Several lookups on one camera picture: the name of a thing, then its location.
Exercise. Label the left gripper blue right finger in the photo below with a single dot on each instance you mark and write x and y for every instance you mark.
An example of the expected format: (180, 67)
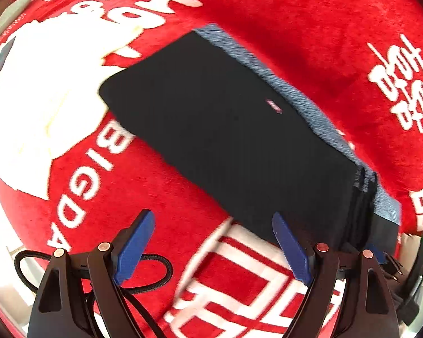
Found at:
(296, 248)

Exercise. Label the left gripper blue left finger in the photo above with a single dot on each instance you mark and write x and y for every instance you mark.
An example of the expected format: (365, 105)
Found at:
(129, 245)

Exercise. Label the black pants with patterned stripe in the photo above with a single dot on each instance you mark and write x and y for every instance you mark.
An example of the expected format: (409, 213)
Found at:
(252, 142)

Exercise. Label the red bedspread with white characters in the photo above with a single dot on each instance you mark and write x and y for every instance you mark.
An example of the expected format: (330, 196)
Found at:
(71, 177)

